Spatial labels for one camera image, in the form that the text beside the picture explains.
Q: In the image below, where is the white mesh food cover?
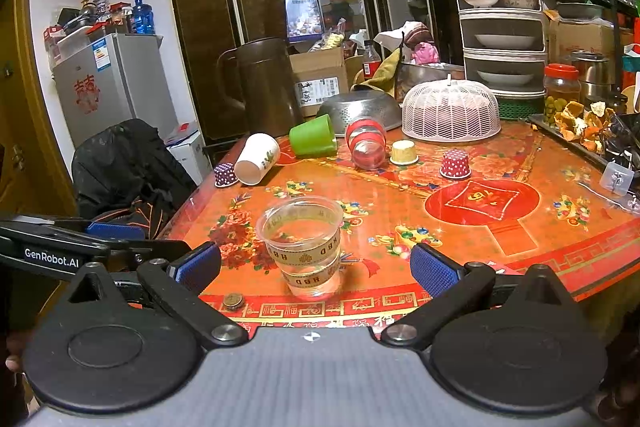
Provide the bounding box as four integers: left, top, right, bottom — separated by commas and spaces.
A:
401, 77, 501, 143

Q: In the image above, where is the coin on table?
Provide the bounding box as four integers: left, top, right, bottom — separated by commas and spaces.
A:
222, 293, 245, 311

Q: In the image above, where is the blue white snack bag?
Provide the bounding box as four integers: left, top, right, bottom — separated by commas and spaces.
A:
284, 0, 323, 43

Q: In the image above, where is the black jacket on chair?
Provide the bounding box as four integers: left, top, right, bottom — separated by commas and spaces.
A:
72, 118, 196, 239

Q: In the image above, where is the red cap drink bottle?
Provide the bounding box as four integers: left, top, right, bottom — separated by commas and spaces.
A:
362, 40, 382, 80

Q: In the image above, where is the red polka dot cupcake cup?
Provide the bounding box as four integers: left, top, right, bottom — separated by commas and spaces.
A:
439, 150, 471, 180

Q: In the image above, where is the small clear plastic box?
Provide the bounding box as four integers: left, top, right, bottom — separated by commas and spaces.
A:
600, 161, 634, 196

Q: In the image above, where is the tray of dried orange peels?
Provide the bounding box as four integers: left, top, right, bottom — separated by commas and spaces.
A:
527, 102, 639, 176

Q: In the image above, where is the green plastic cup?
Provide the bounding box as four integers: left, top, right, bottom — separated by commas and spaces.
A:
288, 115, 337, 157

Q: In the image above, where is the metal colander bowl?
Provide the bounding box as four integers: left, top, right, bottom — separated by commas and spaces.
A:
317, 89, 402, 138

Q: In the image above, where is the cardboard box with label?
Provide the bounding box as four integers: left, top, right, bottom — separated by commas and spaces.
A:
290, 48, 349, 117

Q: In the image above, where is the blue water bottle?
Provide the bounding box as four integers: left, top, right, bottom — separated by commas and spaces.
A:
132, 0, 155, 35

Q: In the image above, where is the purple polka dot cupcake cup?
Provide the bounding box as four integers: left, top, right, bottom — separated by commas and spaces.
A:
214, 161, 239, 188

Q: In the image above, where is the silver mini fridge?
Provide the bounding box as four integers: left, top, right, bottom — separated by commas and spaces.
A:
53, 34, 178, 146

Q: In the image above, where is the white paper cup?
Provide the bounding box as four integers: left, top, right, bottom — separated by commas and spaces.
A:
234, 133, 280, 186

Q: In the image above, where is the clear plastic cup with ribbon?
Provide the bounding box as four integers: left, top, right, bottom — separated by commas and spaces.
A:
255, 196, 344, 301

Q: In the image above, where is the glass jar with red bands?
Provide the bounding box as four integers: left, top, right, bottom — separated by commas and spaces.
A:
345, 118, 386, 170

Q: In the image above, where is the yellow cupcake liner cup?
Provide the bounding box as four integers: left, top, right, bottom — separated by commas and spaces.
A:
390, 140, 419, 166

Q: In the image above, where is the white box beside fridge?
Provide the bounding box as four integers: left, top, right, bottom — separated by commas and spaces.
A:
165, 121, 213, 185

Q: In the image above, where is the glass jar with red lid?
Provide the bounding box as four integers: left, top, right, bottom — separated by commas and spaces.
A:
544, 63, 580, 124

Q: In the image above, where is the dark brown pitcher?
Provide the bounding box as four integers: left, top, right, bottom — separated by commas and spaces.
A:
216, 37, 304, 138

